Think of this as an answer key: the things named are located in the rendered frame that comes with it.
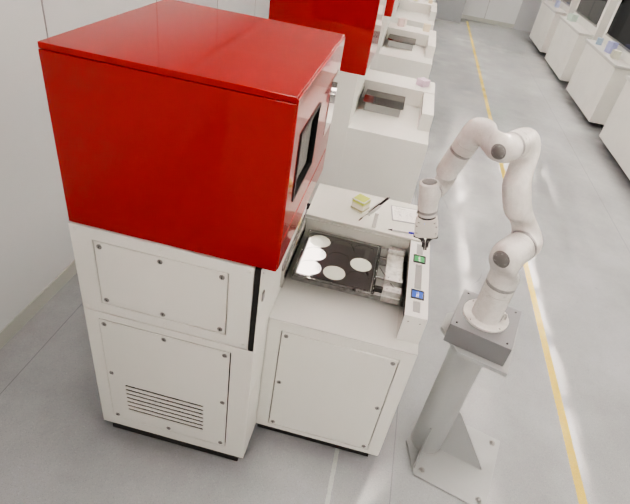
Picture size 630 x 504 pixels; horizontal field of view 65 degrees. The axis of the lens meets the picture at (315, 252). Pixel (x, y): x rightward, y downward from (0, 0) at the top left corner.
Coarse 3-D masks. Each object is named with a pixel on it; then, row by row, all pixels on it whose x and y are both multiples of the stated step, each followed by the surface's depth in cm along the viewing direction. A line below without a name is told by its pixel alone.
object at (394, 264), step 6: (390, 258) 240; (396, 258) 241; (402, 258) 241; (390, 264) 236; (396, 264) 237; (402, 264) 237; (390, 270) 232; (396, 270) 233; (402, 270) 233; (384, 276) 228; (396, 276) 229; (396, 288) 222; (384, 300) 217; (390, 300) 216; (396, 300) 216
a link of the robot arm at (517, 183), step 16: (528, 128) 173; (528, 144) 169; (528, 160) 174; (512, 176) 175; (528, 176) 173; (512, 192) 175; (528, 192) 174; (512, 208) 177; (528, 208) 176; (512, 224) 187; (528, 224) 182
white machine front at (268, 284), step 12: (264, 276) 172; (276, 276) 199; (264, 288) 178; (276, 288) 208; (252, 300) 173; (264, 300) 184; (252, 312) 177; (264, 312) 191; (252, 324) 180; (264, 324) 198; (252, 336) 184; (252, 348) 187
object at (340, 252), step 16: (336, 240) 242; (304, 256) 228; (320, 256) 230; (336, 256) 232; (352, 256) 233; (368, 256) 235; (304, 272) 218; (320, 272) 220; (352, 272) 224; (368, 272) 225; (368, 288) 216
